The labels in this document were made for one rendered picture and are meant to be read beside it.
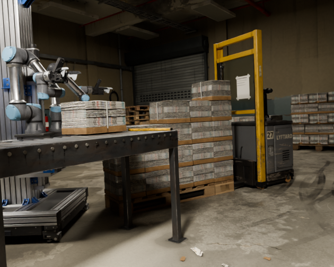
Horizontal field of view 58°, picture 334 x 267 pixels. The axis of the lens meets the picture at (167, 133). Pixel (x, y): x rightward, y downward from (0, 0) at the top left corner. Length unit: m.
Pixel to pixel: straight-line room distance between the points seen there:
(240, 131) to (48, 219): 2.60
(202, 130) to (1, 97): 1.95
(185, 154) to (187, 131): 0.25
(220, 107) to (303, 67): 5.99
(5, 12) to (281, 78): 7.76
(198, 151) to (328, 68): 6.27
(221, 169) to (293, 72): 6.18
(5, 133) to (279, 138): 3.00
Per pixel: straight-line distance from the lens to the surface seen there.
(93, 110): 2.15
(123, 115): 2.33
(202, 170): 3.36
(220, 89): 3.53
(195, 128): 3.27
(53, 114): 3.01
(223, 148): 3.53
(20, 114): 2.45
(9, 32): 2.92
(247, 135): 4.00
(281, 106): 9.37
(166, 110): 3.08
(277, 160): 3.99
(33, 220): 2.53
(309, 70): 9.25
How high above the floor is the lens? 0.90
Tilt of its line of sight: 3 degrees down
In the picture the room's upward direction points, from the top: 3 degrees counter-clockwise
